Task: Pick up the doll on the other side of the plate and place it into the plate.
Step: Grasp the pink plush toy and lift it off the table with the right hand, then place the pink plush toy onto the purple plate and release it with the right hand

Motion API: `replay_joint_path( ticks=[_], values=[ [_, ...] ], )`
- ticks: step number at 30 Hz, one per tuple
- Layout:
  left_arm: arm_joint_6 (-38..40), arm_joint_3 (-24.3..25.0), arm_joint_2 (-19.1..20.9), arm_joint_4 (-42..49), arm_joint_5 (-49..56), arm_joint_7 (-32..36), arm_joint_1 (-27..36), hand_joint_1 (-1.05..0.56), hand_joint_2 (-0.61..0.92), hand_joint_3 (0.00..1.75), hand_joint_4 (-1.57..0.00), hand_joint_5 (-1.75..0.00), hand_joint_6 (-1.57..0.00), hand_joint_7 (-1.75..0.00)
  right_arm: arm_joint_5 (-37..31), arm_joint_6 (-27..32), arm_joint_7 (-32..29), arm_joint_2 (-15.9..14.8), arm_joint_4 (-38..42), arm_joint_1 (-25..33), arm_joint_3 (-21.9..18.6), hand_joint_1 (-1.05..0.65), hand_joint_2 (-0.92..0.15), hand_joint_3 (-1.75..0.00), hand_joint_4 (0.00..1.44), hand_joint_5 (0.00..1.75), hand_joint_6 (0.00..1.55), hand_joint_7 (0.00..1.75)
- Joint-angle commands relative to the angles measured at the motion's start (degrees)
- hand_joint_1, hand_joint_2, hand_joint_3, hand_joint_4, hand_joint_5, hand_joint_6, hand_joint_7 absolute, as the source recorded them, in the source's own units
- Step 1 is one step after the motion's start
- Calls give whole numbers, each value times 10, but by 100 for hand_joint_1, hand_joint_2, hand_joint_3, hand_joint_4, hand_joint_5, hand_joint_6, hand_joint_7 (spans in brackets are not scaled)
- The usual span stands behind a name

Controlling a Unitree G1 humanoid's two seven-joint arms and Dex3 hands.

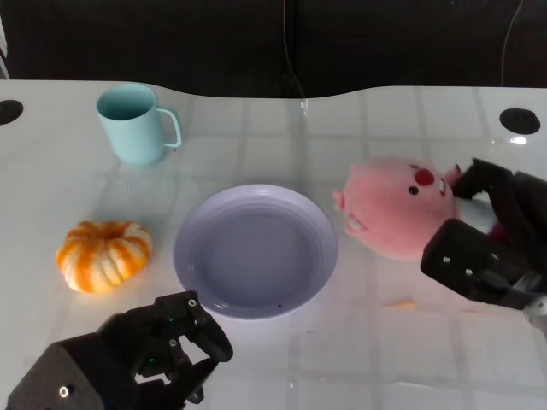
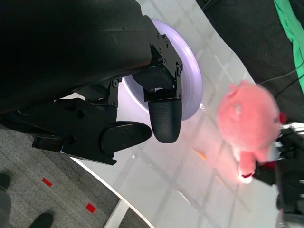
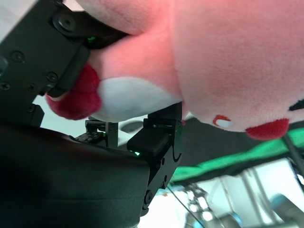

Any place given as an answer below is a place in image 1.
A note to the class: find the orange white striped pumpkin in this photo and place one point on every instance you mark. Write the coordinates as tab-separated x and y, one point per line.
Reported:
102	260

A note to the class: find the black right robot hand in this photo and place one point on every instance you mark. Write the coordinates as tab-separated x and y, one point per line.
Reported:
461	260

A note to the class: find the lavender plate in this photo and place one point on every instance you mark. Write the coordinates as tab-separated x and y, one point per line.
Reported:
256	256

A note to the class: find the pink plush doll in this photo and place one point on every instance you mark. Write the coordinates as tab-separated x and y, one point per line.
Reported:
384	213

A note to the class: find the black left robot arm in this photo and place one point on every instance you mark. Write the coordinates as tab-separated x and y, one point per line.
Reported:
55	380

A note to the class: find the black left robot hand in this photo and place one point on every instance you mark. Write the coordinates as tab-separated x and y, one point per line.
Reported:
171	337

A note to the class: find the black sofa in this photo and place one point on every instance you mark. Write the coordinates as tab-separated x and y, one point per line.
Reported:
171	42

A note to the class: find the black table grommet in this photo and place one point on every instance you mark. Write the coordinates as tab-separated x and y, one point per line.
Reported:
9	112
519	121

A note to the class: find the small orange stick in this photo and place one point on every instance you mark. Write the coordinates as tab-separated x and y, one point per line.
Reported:
399	304

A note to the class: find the light blue mug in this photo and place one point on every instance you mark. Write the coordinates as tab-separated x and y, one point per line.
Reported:
132	134

